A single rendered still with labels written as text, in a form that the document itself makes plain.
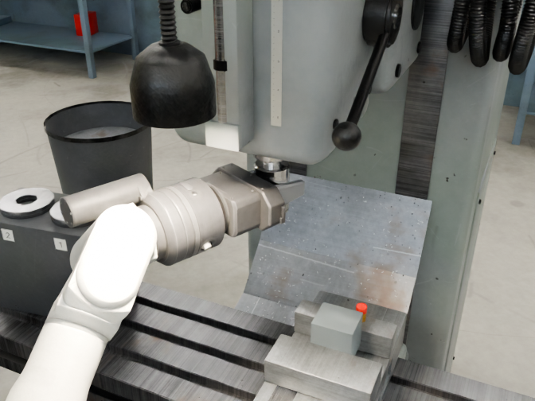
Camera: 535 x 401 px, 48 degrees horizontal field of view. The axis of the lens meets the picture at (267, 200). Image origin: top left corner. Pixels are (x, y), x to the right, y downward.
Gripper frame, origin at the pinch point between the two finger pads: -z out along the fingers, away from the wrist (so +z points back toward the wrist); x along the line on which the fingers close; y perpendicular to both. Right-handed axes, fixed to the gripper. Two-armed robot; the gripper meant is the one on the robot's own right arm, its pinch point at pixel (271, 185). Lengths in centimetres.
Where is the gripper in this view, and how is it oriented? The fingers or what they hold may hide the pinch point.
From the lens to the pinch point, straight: 79.0
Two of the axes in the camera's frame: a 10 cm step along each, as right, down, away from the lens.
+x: -6.5, -3.7, 6.7
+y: -0.1, 8.8, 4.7
